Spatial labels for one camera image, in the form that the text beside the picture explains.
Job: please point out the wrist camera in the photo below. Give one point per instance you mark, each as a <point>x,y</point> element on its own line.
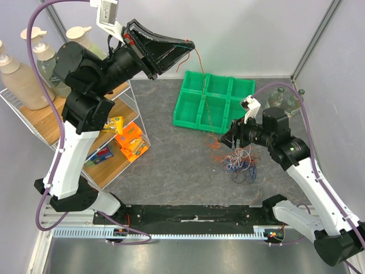
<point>106,17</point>
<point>251,106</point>

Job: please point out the dark green pump bottle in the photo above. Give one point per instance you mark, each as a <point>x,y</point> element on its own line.
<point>46,61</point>

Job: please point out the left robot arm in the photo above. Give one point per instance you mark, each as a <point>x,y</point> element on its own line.
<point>87,107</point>

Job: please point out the right clear glass bottle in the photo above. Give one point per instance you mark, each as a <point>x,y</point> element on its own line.
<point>293,105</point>

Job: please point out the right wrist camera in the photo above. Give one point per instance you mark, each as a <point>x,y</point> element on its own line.
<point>251,106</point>

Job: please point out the green compartment bin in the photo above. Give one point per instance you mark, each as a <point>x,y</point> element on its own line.
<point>210,102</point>

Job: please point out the beige pump bottle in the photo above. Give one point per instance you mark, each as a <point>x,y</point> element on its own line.
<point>20,79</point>

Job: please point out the blue snack box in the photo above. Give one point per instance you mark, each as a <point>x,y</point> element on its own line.
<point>102,155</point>

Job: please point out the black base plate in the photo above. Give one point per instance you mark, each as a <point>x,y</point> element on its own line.
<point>194,218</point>

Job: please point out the grey slotted cable duct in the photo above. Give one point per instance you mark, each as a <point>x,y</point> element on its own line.
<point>115,233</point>

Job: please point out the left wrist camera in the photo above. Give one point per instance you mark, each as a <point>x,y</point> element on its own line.
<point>106,17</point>

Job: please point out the yellow candy bag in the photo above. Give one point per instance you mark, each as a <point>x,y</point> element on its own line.
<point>114,125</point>

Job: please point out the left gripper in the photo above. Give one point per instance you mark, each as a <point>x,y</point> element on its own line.
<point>161,63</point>

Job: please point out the orange snack box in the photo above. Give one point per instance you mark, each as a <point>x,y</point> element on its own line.
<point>131,142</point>

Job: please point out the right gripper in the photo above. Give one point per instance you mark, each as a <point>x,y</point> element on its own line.
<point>235,134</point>

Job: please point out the light green pump bottle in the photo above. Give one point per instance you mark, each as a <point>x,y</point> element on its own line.
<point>80,35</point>

